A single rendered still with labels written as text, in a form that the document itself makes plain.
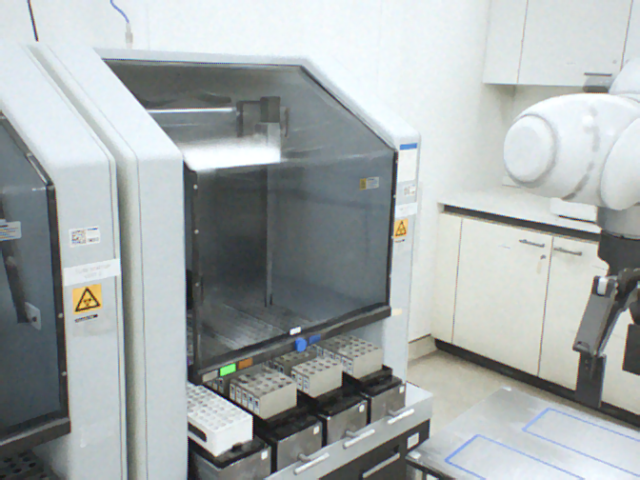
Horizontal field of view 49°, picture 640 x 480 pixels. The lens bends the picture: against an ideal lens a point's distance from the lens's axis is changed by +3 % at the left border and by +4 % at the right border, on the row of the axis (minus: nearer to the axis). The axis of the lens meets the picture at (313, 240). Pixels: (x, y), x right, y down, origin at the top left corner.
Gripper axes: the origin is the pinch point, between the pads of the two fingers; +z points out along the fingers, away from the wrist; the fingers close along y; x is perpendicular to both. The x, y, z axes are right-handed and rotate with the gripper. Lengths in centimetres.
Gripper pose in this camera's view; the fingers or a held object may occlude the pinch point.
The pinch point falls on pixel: (612, 379)
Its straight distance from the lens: 104.4
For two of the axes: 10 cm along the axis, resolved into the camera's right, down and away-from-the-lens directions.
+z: -0.3, 9.7, 2.6
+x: -6.9, -2.0, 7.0
